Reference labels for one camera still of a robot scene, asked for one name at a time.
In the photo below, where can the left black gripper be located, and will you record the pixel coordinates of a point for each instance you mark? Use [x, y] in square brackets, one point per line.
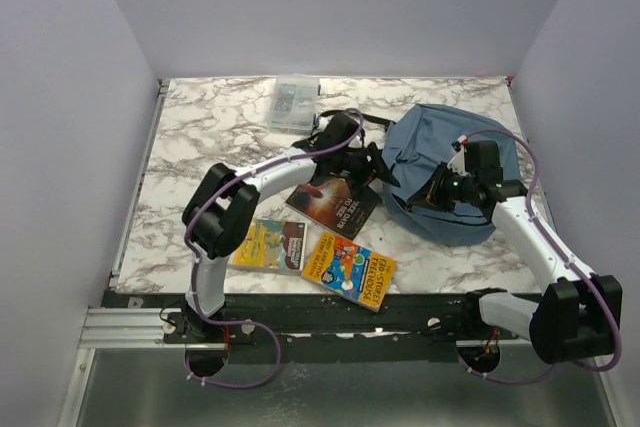
[366, 171]

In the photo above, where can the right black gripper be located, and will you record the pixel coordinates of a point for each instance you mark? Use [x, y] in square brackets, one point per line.
[430, 195]

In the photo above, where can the blue student backpack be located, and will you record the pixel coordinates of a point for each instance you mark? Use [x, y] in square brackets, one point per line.
[421, 140]

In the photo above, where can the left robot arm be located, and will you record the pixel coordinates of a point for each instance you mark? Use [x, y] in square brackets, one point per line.
[219, 214]

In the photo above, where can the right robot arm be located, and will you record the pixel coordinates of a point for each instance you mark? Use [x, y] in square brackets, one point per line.
[578, 316]

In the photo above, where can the dark Three Days book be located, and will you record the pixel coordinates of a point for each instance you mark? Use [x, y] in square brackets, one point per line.
[330, 202]

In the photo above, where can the yellow Treehouse book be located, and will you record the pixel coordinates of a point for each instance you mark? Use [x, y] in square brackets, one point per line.
[351, 271]

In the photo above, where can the clear plastic storage box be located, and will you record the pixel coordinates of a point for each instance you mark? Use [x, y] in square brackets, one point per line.
[293, 103]

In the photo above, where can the yellow blue paperback book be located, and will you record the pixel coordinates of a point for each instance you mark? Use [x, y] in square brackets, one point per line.
[272, 245]

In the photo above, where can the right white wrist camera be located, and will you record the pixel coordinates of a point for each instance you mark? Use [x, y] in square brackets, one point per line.
[457, 163]

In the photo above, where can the aluminium frame rail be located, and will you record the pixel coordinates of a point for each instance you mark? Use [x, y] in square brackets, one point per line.
[125, 329]

